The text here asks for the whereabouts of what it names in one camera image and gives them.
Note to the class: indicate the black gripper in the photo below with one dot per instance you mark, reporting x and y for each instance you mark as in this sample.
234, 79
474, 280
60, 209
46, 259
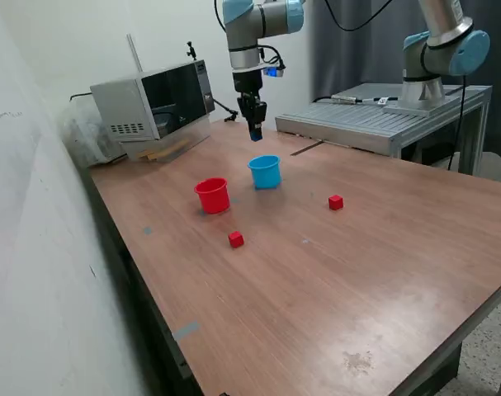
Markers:
247, 82

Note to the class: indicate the red cube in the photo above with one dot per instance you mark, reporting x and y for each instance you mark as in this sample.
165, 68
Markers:
335, 202
235, 239

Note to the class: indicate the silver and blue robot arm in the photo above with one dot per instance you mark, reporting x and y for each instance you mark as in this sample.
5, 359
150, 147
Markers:
242, 41

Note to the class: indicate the blue plastic bin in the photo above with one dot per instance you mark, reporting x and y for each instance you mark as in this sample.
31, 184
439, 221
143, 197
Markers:
266, 175

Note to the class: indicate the red plastic bin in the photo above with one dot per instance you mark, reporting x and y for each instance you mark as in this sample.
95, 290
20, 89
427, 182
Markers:
213, 200

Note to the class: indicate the clear plastic box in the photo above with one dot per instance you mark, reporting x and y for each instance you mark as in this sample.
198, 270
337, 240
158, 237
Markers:
192, 134

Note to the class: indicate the thin metal strip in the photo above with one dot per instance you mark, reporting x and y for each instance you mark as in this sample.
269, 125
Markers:
307, 147

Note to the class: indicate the wooden sticks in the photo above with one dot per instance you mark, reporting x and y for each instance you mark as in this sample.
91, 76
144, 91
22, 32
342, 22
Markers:
163, 152

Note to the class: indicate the aluminium robot mounting stand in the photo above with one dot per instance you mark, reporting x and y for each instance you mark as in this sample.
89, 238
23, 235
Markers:
357, 119

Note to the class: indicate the dark grey curtain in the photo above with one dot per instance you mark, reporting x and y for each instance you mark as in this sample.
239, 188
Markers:
357, 57

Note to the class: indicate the silver microwave oven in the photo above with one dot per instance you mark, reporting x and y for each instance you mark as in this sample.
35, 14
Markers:
122, 107

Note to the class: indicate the white thin rod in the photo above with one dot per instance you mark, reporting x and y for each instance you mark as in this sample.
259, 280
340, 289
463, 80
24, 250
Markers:
133, 51

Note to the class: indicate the clear plastic bag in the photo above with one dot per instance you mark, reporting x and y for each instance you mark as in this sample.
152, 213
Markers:
85, 136

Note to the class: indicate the long blue tape strip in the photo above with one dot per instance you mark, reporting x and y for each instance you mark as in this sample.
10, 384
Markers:
186, 331

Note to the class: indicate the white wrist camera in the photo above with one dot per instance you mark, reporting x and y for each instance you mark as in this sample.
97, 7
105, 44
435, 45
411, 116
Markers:
272, 72

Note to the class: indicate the small black camera mount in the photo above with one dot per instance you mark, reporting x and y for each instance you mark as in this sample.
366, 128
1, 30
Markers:
190, 49

